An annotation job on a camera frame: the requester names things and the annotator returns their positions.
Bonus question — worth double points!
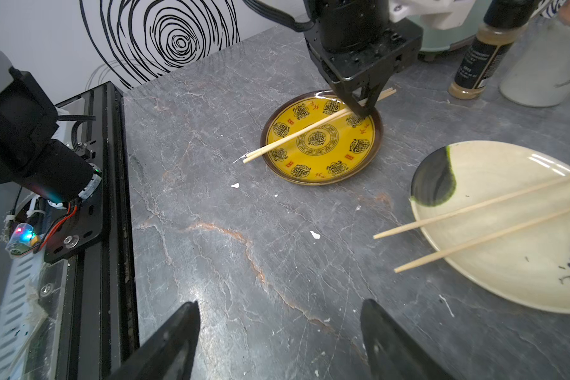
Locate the chopsticks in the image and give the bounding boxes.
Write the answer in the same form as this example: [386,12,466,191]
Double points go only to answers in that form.
[373,174,570,273]
[261,90,382,174]

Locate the mint green toaster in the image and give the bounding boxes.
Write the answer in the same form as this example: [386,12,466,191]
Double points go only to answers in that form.
[408,0,491,54]

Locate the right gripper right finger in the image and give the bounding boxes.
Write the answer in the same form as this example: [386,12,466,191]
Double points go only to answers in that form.
[360,299,453,379]

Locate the white slotted cable duct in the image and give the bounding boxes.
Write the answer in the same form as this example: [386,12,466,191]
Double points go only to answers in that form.
[0,254,42,379]

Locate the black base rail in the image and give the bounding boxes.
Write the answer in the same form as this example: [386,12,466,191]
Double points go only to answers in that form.
[47,82,140,379]

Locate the pink lid glass jar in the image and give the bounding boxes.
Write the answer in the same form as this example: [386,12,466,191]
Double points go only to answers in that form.
[499,1,570,108]

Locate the cream plate with black patch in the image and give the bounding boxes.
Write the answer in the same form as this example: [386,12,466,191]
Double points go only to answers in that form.
[410,141,570,314]

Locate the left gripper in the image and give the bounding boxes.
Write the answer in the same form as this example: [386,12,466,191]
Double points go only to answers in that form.
[304,1,423,117]

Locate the yellow patterned plate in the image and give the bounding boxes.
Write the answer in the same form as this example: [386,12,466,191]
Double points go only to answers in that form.
[261,90,383,186]

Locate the black corrugated cable left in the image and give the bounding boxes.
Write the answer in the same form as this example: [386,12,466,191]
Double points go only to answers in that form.
[241,0,317,33]

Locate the black lid spice jar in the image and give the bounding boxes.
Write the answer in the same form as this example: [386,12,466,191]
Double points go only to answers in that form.
[448,0,538,100]

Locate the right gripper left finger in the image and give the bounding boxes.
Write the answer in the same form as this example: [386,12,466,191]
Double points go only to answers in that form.
[109,302,201,380]

